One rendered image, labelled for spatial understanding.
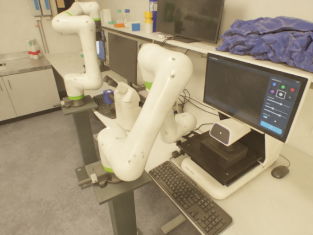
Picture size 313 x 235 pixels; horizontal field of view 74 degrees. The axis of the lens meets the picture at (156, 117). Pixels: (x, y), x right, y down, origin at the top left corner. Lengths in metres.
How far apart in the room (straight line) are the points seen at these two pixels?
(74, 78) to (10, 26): 2.23
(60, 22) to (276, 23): 1.32
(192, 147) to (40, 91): 2.65
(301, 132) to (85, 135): 1.59
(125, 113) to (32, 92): 2.18
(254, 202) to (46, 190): 1.80
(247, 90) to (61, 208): 1.74
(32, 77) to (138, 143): 2.70
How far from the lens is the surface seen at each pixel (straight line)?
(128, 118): 1.40
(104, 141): 0.90
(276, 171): 1.27
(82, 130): 1.89
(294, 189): 1.26
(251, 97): 0.95
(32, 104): 3.45
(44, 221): 2.07
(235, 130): 0.98
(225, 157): 1.04
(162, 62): 0.74
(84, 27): 1.57
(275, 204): 1.15
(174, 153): 1.12
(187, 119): 1.13
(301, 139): 1.52
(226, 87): 1.01
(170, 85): 0.71
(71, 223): 1.98
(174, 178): 1.09
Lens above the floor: 1.56
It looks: 30 degrees down
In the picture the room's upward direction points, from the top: straight up
